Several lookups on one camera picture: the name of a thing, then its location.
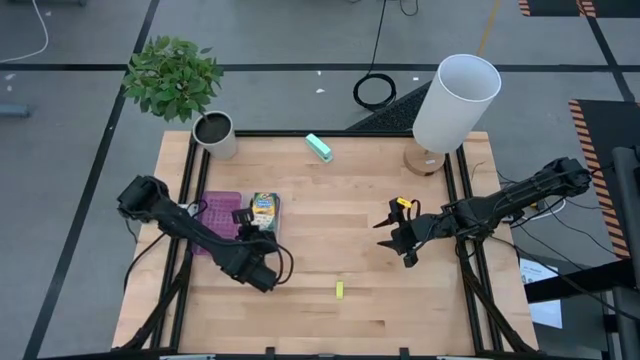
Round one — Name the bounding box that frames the coiled black floor cable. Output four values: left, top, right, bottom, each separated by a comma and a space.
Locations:
352, 0, 398, 113

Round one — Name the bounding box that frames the black aluminium table frame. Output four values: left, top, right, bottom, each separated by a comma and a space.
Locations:
111, 129, 541, 360

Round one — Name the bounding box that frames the black floor mat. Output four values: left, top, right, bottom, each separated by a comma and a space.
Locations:
346, 79, 434, 133

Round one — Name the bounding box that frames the grey metal post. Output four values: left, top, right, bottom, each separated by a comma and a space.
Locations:
611, 145, 640, 360

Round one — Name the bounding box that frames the clear pencil case purple lid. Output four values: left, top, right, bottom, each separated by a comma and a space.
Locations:
191, 190, 283, 257

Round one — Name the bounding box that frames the white floor cable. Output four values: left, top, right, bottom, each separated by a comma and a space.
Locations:
0, 0, 50, 65

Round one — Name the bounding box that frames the white shade wooden base lamp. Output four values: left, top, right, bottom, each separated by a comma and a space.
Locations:
403, 53, 503, 178

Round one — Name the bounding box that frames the green yellow crayon box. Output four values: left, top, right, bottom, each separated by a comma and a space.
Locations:
249, 191, 281, 234

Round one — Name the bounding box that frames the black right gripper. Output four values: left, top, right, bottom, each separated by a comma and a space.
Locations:
372, 197, 447, 269

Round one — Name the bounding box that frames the green potted plant white pot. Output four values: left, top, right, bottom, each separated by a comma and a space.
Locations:
121, 34, 239, 162

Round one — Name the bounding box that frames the white paper sheet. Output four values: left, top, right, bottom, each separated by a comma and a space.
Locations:
519, 256, 564, 330

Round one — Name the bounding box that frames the mint green stapler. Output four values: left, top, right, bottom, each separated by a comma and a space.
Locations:
304, 132, 335, 165

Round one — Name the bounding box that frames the hazard striped floor mat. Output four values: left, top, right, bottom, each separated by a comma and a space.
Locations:
518, 0, 640, 19
567, 98, 640, 260

